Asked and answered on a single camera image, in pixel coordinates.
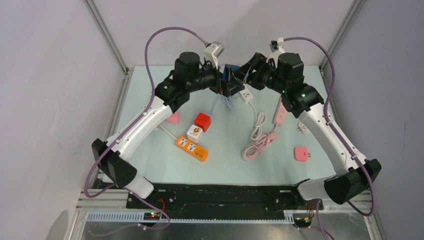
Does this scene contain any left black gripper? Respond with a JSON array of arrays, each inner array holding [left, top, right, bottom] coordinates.
[[186, 57, 244, 98]]

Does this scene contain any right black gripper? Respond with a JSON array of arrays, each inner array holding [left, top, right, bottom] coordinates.
[[232, 52, 287, 95]]

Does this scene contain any red cube socket adapter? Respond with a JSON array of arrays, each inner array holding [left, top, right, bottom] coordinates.
[[194, 112, 212, 132]]

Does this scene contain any pink power strip with cable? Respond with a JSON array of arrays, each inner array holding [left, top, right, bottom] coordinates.
[[243, 101, 287, 161]]

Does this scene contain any white cube socket adapter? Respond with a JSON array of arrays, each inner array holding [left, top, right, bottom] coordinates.
[[186, 124, 204, 144]]

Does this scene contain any pink square plug adapter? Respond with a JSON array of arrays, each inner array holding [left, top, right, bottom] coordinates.
[[293, 146, 311, 163]]

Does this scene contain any blue cube socket adapter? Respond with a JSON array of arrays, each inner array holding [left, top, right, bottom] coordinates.
[[221, 64, 240, 82]]

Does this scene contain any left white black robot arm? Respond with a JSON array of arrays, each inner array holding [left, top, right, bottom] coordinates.
[[91, 52, 245, 208]]

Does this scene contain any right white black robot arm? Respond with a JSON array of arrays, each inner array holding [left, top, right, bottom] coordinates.
[[230, 52, 382, 209]]

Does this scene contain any white square plug adapter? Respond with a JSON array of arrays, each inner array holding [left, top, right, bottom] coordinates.
[[297, 122, 311, 135]]

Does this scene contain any pink triangular power strip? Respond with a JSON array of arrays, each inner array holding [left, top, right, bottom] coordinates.
[[165, 112, 180, 124]]

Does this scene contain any orange power strip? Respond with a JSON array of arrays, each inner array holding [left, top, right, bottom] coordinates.
[[175, 136, 209, 162]]

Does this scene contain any white power strip with cable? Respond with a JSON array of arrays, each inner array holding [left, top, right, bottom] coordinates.
[[238, 87, 268, 144]]

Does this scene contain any light blue cable with plug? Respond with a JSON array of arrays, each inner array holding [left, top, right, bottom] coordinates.
[[209, 94, 241, 120]]

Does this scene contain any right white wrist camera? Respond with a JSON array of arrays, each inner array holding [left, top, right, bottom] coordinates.
[[267, 37, 286, 64]]

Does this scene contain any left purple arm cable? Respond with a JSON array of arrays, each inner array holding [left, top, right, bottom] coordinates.
[[83, 27, 210, 238]]

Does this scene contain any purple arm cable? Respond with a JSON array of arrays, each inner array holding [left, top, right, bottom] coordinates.
[[83, 27, 210, 238], [283, 36, 377, 240]]

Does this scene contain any aluminium frame rail front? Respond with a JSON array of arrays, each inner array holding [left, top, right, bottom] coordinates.
[[76, 189, 372, 213]]

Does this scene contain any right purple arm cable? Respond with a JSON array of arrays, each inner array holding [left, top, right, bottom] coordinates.
[[283, 36, 377, 240]]

